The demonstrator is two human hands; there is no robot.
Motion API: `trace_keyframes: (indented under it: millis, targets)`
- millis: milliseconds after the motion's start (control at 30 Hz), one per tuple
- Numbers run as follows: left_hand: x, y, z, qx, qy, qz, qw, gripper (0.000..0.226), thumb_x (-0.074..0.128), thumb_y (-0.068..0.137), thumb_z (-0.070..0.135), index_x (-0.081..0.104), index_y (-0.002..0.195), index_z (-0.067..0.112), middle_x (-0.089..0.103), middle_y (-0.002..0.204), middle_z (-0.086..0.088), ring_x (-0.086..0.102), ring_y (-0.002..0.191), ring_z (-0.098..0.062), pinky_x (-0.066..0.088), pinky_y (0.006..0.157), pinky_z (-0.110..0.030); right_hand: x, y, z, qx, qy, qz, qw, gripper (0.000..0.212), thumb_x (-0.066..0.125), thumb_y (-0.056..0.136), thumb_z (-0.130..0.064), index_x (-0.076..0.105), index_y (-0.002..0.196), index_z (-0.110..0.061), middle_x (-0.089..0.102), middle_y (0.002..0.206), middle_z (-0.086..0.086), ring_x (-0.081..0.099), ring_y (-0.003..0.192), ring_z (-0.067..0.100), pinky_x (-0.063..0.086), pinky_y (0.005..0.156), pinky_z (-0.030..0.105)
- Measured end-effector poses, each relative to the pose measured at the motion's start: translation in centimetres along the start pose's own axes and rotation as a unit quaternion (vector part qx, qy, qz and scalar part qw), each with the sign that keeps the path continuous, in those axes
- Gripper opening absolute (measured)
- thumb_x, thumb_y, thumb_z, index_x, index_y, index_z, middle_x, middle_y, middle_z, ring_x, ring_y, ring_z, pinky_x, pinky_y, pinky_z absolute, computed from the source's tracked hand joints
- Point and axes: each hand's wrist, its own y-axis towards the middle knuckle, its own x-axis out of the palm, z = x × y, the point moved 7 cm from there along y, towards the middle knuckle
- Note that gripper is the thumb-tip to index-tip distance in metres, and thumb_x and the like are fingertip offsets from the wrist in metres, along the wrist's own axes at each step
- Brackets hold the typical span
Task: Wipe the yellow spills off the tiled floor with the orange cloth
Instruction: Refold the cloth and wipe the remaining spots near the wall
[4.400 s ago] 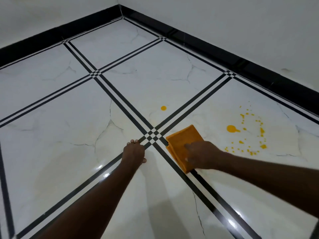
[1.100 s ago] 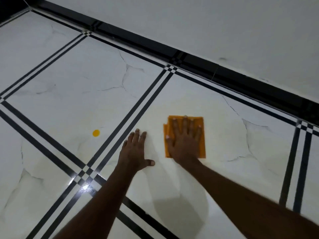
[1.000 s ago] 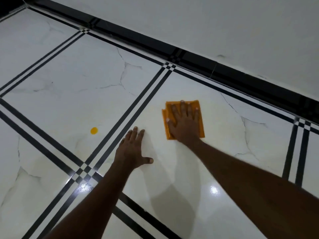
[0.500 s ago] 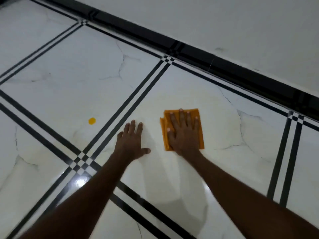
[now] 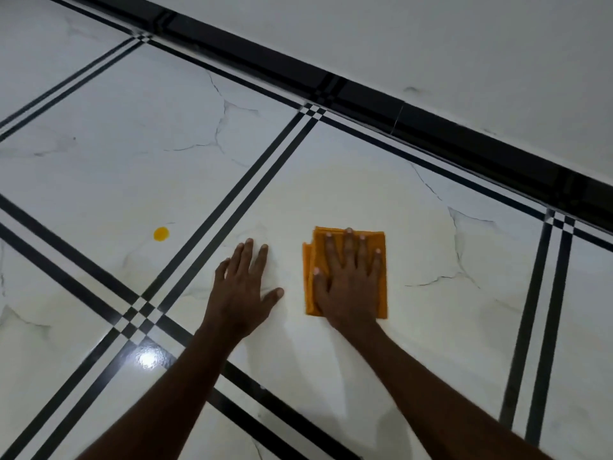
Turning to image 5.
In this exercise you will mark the white tiled floor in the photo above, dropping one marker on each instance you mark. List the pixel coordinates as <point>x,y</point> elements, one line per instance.
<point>119,138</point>

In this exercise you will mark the person's right hand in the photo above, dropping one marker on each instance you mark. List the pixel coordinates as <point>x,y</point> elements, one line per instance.
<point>352,301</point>

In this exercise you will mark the yellow liquid spill drops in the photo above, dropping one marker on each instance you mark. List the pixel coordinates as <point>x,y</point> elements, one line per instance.
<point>161,234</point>

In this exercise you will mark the black baseboard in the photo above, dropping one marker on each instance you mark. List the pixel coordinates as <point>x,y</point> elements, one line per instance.
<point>383,114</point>

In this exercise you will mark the orange cleaning cloth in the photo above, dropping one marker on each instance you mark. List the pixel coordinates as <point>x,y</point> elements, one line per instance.
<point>315,256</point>

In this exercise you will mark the person's left forearm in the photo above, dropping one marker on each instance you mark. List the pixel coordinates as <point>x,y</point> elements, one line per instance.
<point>163,407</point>

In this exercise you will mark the person's right forearm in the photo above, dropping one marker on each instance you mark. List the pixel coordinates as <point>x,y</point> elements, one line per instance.
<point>431,402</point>

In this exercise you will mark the person's left hand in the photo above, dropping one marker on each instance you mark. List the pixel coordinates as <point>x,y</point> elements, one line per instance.
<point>239,306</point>

